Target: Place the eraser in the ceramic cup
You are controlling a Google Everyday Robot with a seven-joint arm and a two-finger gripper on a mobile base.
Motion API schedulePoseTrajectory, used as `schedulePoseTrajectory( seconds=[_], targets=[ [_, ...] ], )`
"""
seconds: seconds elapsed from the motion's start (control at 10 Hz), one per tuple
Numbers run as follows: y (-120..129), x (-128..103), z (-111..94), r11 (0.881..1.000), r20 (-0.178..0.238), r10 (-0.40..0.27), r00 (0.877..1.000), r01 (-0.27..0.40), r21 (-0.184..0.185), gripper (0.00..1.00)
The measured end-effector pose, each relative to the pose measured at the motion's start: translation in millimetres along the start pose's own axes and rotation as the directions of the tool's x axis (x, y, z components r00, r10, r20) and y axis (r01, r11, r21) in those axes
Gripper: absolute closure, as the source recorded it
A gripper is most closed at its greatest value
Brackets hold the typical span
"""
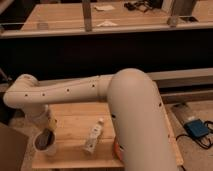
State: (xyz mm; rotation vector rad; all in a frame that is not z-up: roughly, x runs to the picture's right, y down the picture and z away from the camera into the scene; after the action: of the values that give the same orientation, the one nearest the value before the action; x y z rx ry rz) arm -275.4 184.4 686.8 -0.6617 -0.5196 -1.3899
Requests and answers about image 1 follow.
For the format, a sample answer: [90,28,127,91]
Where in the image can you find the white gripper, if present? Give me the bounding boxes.
[40,105,57,146]

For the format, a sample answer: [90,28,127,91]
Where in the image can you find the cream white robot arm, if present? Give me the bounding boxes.
[3,68,178,171]

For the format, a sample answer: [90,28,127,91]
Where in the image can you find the orange object behind arm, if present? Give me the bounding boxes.
[114,139,121,161]

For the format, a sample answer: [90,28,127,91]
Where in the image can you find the white ceramic cup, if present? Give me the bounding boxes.
[33,132,57,156]

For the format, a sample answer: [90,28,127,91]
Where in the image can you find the brown cardboard box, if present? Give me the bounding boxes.
[0,123,28,171]

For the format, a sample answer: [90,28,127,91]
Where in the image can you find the white plastic bottle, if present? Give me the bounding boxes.
[83,118,104,155]

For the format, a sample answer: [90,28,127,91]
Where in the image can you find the crumpled white paper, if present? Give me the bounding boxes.
[97,20,118,27]

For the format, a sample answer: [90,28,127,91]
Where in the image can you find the white paper sheet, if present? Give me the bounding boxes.
[94,5,115,11]

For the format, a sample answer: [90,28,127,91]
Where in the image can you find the blue electronic box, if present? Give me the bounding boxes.
[184,120,209,139]

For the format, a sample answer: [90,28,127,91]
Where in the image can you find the black tool on bench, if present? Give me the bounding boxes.
[124,0,154,13]

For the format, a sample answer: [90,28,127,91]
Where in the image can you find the metal frame post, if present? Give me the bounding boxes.
[82,0,92,32]
[167,0,197,27]

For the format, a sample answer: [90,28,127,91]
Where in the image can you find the black cable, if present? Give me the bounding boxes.
[175,120,213,150]

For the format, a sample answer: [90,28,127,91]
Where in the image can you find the right metal frame post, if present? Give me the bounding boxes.
[167,0,197,27]

